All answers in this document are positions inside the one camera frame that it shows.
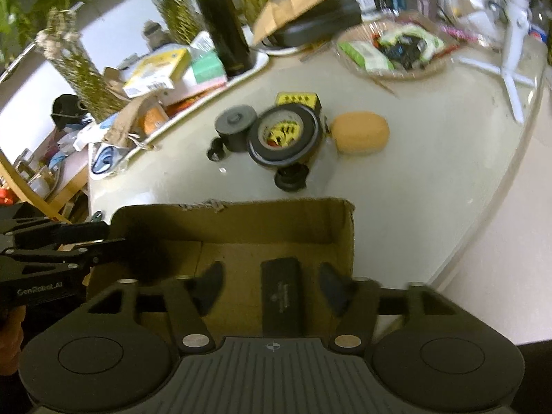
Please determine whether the black round lens cap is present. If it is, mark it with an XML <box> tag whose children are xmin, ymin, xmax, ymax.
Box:
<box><xmin>275</xmin><ymin>165</ymin><xmax>311</xmax><ymax>193</ymax></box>

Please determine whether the yellow and white carton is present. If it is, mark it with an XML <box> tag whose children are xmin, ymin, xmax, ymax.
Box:
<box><xmin>122</xmin><ymin>47</ymin><xmax>191</xmax><ymax>98</ymax></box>

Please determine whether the white phone gimbal tripod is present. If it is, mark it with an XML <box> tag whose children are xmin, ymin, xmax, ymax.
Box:
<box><xmin>456</xmin><ymin>0</ymin><xmax>541</xmax><ymax>124</ymax></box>

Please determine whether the glass vase with green stems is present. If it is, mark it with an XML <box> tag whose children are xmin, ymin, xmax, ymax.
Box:
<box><xmin>136</xmin><ymin>0</ymin><xmax>204</xmax><ymax>46</ymax></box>

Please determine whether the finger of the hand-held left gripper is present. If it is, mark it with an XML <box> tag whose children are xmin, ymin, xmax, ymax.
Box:
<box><xmin>4</xmin><ymin>219</ymin><xmax>110</xmax><ymax>247</ymax></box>
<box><xmin>0</xmin><ymin>237</ymin><xmax>128</xmax><ymax>276</ymax></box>

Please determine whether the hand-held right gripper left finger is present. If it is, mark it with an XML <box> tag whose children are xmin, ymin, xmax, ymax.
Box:
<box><xmin>82</xmin><ymin>261</ymin><xmax>226</xmax><ymax>353</ymax></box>

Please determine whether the clear bottle with black cap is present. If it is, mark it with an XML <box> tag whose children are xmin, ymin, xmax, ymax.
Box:
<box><xmin>144</xmin><ymin>20</ymin><xmax>172</xmax><ymax>49</ymax></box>

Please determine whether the brown cardboard box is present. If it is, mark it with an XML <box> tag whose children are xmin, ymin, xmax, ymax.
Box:
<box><xmin>85</xmin><ymin>197</ymin><xmax>357</xmax><ymax>342</ymax></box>

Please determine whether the black rectangular case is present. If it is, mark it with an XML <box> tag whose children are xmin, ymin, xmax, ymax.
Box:
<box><xmin>260</xmin><ymin>257</ymin><xmax>305</xmax><ymax>337</ymax></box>

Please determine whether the white plastic tray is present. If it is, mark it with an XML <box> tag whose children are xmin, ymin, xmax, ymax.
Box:
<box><xmin>88</xmin><ymin>47</ymin><xmax>270</xmax><ymax>178</ymax></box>

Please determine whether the orange rounded sponge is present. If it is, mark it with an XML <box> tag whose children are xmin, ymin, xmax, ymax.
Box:
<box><xmin>329</xmin><ymin>112</ymin><xmax>391</xmax><ymax>155</ymax></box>

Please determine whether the black zipper case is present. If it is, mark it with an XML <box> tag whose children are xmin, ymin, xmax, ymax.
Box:
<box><xmin>264</xmin><ymin>0</ymin><xmax>363</xmax><ymax>49</ymax></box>

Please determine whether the yellow and black box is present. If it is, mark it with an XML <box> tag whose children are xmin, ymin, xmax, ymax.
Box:
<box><xmin>275</xmin><ymin>91</ymin><xmax>325</xmax><ymax>147</ymax></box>

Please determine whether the person's left hand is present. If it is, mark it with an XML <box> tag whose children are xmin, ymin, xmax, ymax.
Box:
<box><xmin>0</xmin><ymin>305</ymin><xmax>27</xmax><ymax>376</ymax></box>

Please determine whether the red flat packet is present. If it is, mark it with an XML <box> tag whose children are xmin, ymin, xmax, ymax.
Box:
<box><xmin>166</xmin><ymin>81</ymin><xmax>227</xmax><ymax>109</ymax></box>

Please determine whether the dark grey cylinder container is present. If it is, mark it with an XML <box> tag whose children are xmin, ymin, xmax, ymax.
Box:
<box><xmin>214</xmin><ymin>106</ymin><xmax>259</xmax><ymax>153</ymax></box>

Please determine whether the black tape roll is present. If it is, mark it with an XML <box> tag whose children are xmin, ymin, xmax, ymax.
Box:
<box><xmin>247</xmin><ymin>104</ymin><xmax>323</xmax><ymax>169</ymax></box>

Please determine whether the black thermos bottle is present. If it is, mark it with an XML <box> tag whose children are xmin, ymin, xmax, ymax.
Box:
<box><xmin>190</xmin><ymin>0</ymin><xmax>253</xmax><ymax>77</ymax></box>

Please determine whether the glass bowl of snacks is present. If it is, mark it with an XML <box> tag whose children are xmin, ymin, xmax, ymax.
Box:
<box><xmin>335</xmin><ymin>21</ymin><xmax>450</xmax><ymax>81</ymax></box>

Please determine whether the orange snack packet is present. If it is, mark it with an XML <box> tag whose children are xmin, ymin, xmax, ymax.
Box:
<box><xmin>143</xmin><ymin>106</ymin><xmax>170</xmax><ymax>135</ymax></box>

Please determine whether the green tissue pack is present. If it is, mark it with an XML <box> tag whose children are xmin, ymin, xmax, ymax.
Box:
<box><xmin>190</xmin><ymin>47</ymin><xmax>228</xmax><ymax>91</ymax></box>

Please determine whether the small black knob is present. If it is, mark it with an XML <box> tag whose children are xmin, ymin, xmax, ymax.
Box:
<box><xmin>207</xmin><ymin>138</ymin><xmax>229</xmax><ymax>161</ymax></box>

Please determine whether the brown paper envelope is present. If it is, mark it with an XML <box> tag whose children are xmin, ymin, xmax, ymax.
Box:
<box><xmin>252</xmin><ymin>0</ymin><xmax>336</xmax><ymax>45</ymax></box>

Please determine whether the black snack packet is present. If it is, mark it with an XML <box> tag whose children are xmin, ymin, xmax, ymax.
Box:
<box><xmin>378</xmin><ymin>37</ymin><xmax>433</xmax><ymax>70</ymax></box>

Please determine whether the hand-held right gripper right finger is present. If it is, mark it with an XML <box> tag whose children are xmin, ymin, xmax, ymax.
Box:
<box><xmin>318</xmin><ymin>262</ymin><xmax>472</xmax><ymax>353</ymax></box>

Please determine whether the green snack packet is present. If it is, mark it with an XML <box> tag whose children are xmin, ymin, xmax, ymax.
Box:
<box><xmin>338</xmin><ymin>40</ymin><xmax>396</xmax><ymax>72</ymax></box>

